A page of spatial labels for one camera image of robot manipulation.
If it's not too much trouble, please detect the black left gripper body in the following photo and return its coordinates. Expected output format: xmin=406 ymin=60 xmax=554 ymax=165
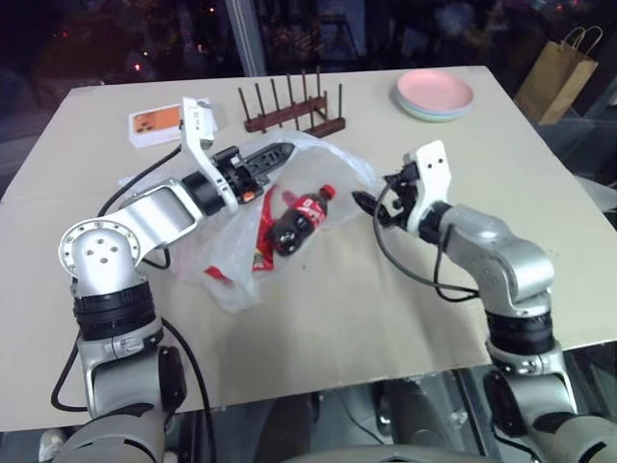
xmin=213 ymin=147 xmax=267 ymax=204

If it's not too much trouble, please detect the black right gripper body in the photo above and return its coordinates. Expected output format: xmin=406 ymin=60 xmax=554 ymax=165
xmin=377 ymin=162 xmax=420 ymax=229

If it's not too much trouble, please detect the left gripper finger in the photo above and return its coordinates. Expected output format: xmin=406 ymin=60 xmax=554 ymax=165
xmin=243 ymin=141 xmax=297 ymax=168
xmin=254 ymin=155 xmax=291 ymax=184

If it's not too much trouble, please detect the clear plastic bag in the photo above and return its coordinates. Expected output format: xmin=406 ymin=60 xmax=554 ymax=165
xmin=175 ymin=126 xmax=387 ymax=315

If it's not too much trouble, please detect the brown paper bag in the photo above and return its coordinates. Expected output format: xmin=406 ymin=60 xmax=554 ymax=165
xmin=512 ymin=25 xmax=604 ymax=127

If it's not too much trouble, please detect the dark wooden dish rack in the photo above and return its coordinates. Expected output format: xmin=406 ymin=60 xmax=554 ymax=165
xmin=235 ymin=66 xmax=348 ymax=137

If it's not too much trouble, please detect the cola bottle red label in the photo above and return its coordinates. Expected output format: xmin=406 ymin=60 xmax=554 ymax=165
xmin=267 ymin=183 xmax=338 ymax=258

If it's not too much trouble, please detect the blue plate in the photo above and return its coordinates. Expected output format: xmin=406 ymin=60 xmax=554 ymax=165
xmin=401 ymin=102 xmax=469 ymax=123

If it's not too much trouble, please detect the green plate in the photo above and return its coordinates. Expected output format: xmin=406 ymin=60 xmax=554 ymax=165
xmin=396 ymin=95 xmax=472 ymax=119

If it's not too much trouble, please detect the beige board table cover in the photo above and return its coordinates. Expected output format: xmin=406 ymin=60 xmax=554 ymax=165
xmin=0 ymin=65 xmax=617 ymax=430

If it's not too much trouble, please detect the white box orange print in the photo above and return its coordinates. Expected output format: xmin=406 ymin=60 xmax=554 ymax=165
xmin=126 ymin=106 xmax=185 ymax=149

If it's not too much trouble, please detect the pink plate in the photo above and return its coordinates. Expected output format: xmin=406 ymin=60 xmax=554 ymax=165
xmin=395 ymin=68 xmax=475 ymax=111

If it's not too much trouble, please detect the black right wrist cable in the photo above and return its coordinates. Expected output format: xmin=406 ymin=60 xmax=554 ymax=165
xmin=372 ymin=184 xmax=483 ymax=303

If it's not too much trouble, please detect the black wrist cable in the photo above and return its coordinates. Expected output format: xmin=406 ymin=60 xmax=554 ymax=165
xmin=372 ymin=184 xmax=483 ymax=303
xmin=96 ymin=123 xmax=187 ymax=272

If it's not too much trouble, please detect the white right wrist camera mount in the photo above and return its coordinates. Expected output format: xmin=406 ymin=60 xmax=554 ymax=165
xmin=402 ymin=140 xmax=454 ymax=233

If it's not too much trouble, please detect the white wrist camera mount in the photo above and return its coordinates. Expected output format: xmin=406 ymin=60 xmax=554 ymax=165
xmin=402 ymin=140 xmax=454 ymax=233
xmin=178 ymin=95 xmax=238 ymax=213

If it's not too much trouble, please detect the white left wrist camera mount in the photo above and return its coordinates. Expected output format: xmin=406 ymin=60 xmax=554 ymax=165
xmin=178 ymin=95 xmax=238 ymax=213

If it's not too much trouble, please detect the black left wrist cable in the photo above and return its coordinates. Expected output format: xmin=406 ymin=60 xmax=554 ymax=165
xmin=96 ymin=123 xmax=187 ymax=272

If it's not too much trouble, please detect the grey metal window post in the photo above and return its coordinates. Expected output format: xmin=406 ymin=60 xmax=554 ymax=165
xmin=225 ymin=0 xmax=269 ymax=79

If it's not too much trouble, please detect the black left shoulder cable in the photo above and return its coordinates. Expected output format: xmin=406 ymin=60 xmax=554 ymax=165
xmin=49 ymin=317 xmax=214 ymax=426

